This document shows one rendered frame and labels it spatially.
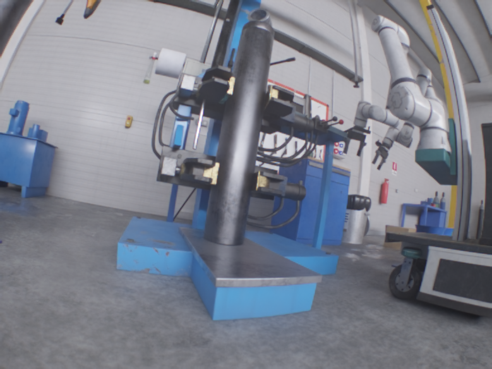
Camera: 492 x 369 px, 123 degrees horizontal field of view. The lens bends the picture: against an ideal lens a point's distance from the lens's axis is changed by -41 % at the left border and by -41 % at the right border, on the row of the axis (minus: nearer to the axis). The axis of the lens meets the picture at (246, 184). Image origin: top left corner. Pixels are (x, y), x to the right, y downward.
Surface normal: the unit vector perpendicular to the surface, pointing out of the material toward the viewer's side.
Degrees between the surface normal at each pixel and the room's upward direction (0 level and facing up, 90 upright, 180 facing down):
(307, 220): 90
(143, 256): 90
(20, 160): 90
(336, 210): 90
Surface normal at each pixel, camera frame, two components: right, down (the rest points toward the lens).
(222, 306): 0.39, 0.00
